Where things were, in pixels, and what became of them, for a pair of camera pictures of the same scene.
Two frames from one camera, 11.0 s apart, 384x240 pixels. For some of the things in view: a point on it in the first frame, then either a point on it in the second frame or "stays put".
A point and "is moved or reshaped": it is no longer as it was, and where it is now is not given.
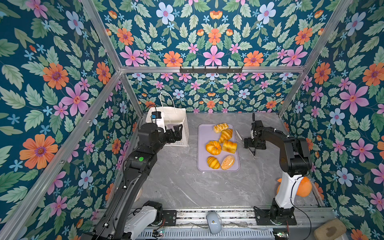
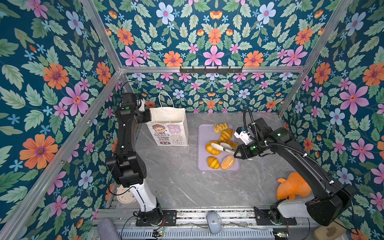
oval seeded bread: (227, 162) stays put
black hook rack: (210, 70) stays put
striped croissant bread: (226, 134) stays put
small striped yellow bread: (212, 162) stays put
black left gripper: (178, 133) → (146, 117)
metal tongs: (254, 156) is moved or reshaped
